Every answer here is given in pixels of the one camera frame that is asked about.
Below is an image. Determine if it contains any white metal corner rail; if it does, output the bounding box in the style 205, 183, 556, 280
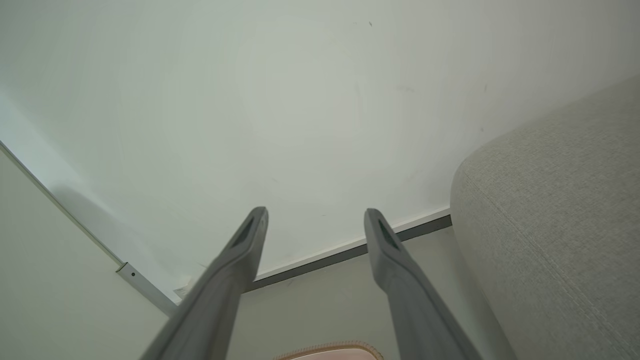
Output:
0, 141, 179, 317

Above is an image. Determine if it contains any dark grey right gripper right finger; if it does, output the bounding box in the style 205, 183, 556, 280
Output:
363, 208, 483, 360

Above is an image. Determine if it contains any pink laundry basket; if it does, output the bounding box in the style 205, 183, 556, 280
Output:
274, 341, 385, 360

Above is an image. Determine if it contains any dark grey skirting board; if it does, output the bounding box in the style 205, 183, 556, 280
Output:
243, 214, 453, 294

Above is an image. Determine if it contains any light grey fabric sofa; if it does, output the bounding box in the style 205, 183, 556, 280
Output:
450, 75, 640, 360

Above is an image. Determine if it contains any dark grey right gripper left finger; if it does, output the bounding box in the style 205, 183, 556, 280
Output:
139, 206, 269, 360

